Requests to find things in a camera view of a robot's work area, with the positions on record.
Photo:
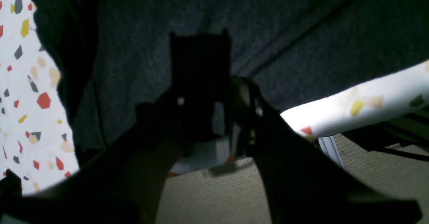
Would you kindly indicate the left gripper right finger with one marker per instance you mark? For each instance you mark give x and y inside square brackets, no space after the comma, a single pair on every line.
[302,185]

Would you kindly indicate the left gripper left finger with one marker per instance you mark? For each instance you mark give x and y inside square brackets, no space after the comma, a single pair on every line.
[124,184]

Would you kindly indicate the dark grey T-shirt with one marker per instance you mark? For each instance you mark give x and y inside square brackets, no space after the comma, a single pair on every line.
[115,54]

